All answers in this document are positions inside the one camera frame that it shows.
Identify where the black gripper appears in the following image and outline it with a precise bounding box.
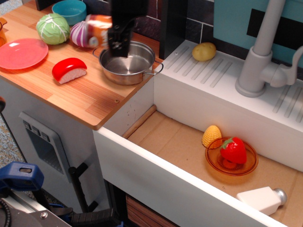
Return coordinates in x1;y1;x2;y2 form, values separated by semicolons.
107;0;149;58

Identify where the orange beans can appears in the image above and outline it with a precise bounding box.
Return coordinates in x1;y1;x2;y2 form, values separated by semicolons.
85;14;112;49

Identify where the stainless steel pot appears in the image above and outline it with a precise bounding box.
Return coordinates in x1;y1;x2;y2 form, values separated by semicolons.
92;41;164;86

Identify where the purple striped toy onion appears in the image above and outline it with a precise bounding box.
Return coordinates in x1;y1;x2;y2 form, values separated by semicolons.
70;21;89;48

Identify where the teal plastic bowl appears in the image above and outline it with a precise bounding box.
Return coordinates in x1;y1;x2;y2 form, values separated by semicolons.
52;0;87;26

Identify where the green toy cabbage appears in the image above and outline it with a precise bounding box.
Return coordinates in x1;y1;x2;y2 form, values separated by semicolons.
36;13;70;45

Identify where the yellow toy potato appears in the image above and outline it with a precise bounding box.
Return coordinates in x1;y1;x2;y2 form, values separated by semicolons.
192;42;216;61

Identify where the pink plastic plate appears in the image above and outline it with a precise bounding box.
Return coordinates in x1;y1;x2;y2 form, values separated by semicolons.
0;38;48;70

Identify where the orange transparent cup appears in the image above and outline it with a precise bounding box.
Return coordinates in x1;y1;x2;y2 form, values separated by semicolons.
0;17;7;46

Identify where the grey oven control panel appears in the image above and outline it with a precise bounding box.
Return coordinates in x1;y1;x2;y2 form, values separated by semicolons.
19;112;71;183

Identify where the yellow toy corn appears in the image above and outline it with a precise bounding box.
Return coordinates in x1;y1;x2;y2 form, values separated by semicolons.
202;125;222;149

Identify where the grey toy faucet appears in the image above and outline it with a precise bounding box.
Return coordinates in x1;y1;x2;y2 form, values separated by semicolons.
235;0;303;97

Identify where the orange transparent dish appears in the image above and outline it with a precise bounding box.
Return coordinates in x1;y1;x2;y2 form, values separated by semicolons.
205;137;258;176

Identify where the red toy strawberry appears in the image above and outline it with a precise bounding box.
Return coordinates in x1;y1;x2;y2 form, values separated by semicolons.
220;137;247;164

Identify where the blue clamp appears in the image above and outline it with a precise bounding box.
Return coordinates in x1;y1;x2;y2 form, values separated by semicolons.
0;161;44;193

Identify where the white salt shaker bottle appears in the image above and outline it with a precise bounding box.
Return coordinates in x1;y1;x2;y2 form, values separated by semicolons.
236;186;287;216

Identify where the black oven door handle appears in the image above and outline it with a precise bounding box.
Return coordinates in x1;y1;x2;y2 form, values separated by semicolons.
68;163;98;213

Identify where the black cable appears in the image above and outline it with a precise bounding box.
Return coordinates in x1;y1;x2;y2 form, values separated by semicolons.
0;198;12;227

